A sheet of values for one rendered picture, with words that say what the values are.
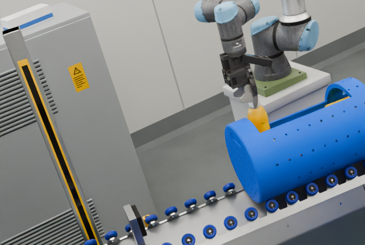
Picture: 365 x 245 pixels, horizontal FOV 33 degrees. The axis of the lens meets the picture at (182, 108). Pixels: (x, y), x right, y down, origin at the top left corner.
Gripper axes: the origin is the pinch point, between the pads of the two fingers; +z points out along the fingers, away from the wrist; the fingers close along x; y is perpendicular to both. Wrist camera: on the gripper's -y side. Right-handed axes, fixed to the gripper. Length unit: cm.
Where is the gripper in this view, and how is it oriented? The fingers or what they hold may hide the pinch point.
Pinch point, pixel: (253, 102)
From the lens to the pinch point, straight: 208.5
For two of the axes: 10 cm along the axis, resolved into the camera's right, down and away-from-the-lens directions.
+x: 2.9, 3.2, -9.0
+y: -9.2, 3.4, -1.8
